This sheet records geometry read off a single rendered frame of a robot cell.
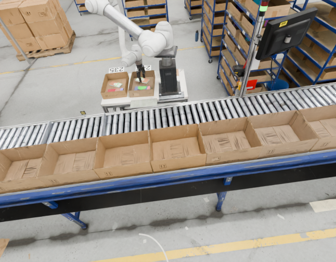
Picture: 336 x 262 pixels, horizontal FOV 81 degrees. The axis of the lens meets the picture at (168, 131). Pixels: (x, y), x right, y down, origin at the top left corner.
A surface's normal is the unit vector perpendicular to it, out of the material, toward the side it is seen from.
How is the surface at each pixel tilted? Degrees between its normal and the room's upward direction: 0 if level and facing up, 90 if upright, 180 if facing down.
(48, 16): 89
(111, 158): 1
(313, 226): 0
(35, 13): 90
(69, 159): 1
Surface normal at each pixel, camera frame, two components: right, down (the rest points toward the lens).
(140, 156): -0.06, -0.65
